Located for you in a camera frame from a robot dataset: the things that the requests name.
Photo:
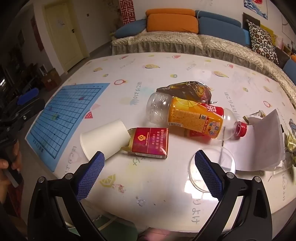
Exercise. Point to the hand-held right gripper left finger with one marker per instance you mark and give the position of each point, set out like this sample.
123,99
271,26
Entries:
90,176

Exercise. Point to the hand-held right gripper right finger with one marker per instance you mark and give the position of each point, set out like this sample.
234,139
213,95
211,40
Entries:
208,176

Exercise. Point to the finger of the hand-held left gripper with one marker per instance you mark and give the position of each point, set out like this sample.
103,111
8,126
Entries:
27,95

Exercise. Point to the white paper cup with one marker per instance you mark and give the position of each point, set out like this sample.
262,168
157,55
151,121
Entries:
101,136

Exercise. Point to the plastic bottle with orange label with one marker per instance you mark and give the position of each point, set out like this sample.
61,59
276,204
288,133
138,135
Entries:
192,115

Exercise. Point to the red cigarette pack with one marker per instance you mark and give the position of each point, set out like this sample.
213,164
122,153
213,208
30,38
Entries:
148,141

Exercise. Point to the person's left hand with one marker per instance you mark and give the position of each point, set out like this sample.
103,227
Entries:
16,157

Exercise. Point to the clear round plastic lid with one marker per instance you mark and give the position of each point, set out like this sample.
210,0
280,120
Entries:
226,160

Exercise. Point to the cardboard box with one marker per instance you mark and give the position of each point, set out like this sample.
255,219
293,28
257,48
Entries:
51,78

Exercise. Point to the blue grid mat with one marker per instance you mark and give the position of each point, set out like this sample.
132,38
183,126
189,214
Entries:
64,115

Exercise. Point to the white paper sheet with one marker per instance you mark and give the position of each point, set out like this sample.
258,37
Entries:
261,143

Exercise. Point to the pale yellow door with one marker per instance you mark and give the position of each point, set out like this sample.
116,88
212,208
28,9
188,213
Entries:
64,34

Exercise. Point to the small crumpled wrapper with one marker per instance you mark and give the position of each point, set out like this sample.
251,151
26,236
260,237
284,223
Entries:
257,114

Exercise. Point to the dark foil snack bag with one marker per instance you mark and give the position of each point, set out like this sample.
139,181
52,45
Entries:
192,89

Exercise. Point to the gold foil wrapper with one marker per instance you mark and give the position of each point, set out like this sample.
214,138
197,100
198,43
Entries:
291,143

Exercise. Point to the blue pillow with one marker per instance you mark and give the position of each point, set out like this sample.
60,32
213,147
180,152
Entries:
129,29

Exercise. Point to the blue seat cushion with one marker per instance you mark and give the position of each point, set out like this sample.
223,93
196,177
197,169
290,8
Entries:
290,69

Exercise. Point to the dark pillow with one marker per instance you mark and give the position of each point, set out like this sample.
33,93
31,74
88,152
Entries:
282,58

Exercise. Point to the sofa with beige cover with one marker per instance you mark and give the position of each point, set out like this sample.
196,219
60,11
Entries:
161,41

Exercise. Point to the small blue back cushion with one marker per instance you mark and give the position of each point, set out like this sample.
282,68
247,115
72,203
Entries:
246,38

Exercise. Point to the circle patterned pillow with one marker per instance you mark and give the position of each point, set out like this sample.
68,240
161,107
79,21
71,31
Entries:
263,41

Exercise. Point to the large blue back cushion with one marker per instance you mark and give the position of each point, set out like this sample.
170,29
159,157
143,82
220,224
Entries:
219,24

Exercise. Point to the thick orange cushion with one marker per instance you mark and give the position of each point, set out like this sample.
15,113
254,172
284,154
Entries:
173,23

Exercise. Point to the yellow cushion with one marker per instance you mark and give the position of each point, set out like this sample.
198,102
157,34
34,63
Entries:
269,30

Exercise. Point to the brown cushion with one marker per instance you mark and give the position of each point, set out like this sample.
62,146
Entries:
251,18

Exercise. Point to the thin orange cushion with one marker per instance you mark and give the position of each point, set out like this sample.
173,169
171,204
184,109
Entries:
171,12

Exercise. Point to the red wall decoration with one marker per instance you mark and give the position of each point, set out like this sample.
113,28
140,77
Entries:
127,11

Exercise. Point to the wall poster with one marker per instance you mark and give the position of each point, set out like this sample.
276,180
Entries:
256,8

